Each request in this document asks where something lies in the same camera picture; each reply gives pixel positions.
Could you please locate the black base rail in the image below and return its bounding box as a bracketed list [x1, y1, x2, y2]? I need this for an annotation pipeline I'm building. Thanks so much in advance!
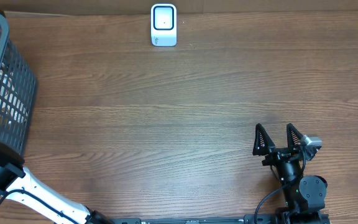
[110, 213, 279, 224]

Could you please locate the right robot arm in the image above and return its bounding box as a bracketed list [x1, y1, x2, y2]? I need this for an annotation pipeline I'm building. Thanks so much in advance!
[252, 123, 330, 224]

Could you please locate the grey plastic mesh basket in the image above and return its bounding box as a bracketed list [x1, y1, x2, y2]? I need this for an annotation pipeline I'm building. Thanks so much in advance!
[0, 14, 37, 156]

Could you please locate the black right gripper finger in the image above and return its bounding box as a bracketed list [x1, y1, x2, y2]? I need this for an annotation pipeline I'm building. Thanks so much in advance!
[252, 123, 275, 156]
[287, 123, 303, 147]

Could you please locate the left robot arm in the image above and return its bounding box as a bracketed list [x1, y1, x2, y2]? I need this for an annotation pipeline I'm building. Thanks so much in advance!
[0, 144, 112, 223]

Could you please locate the white barcode scanner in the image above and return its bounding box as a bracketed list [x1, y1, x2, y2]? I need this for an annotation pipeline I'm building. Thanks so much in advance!
[150, 3, 177, 47]

